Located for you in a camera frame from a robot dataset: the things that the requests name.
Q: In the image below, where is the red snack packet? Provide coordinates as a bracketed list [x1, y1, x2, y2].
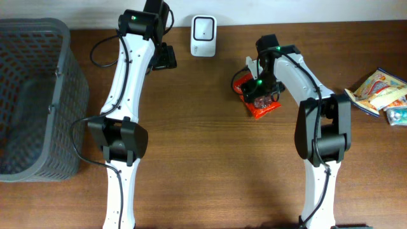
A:
[231, 73, 281, 120]

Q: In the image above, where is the yellow chip bag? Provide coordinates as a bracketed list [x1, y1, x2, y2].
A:
[344, 67, 406, 117]

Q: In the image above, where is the teal tissue pack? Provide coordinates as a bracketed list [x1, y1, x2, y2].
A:
[386, 109, 407, 126]

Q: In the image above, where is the orange small box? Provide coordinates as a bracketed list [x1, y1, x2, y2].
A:
[383, 96, 407, 111]

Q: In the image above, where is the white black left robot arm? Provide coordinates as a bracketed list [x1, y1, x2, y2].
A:
[88, 10, 177, 228]

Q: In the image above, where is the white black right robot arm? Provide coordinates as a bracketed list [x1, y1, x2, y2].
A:
[233, 34, 351, 228]

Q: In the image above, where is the white barcode scanner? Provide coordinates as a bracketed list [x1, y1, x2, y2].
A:
[190, 15, 217, 57]

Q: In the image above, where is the grey plastic mesh basket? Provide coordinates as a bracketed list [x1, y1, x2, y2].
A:
[1, 18, 89, 183]

